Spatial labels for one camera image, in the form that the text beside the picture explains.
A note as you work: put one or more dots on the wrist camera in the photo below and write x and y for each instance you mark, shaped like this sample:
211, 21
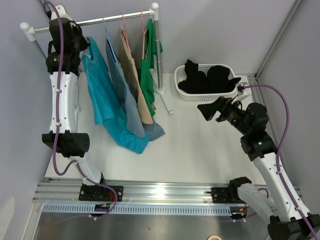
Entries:
242, 92
61, 12

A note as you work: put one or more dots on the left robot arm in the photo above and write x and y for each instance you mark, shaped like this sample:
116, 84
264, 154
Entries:
69, 146

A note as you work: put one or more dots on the teal t shirt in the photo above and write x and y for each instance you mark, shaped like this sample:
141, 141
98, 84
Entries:
106, 104

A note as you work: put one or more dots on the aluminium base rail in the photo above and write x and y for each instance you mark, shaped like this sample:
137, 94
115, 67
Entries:
59, 190

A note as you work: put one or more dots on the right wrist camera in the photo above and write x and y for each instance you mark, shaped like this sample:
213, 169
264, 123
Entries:
242, 92

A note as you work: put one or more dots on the slotted cable duct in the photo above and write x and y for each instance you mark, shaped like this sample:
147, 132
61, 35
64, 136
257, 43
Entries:
140, 209

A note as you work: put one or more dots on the light blue wire hanger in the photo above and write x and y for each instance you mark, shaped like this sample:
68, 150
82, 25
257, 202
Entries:
108, 35

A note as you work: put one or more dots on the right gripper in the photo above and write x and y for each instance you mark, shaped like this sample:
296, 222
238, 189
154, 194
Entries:
221, 105

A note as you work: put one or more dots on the black garment in basket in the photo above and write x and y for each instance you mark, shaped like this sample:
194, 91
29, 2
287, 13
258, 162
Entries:
215, 81

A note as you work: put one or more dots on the tape roll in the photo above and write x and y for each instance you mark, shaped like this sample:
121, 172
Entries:
214, 237

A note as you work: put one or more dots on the beige t shirt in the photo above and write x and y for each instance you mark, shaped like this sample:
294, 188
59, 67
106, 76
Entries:
131, 75

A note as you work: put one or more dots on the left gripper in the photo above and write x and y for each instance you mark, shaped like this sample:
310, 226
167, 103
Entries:
76, 30

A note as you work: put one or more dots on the pink wire hanger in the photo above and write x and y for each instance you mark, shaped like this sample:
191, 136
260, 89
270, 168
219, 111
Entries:
124, 39
144, 31

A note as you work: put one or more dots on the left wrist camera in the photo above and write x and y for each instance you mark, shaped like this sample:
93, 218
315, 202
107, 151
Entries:
61, 12

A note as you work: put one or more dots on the white metal clothes rack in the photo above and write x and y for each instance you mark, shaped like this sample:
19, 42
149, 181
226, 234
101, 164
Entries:
31, 32

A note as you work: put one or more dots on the green t shirt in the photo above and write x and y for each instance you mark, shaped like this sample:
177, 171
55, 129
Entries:
147, 63

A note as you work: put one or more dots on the white plastic laundry basket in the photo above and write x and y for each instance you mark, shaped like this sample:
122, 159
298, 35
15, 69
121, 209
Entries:
180, 75

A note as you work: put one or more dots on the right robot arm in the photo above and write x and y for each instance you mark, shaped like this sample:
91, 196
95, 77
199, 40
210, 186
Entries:
285, 214

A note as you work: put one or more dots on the grey blue t shirt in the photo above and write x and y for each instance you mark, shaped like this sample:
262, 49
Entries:
128, 101

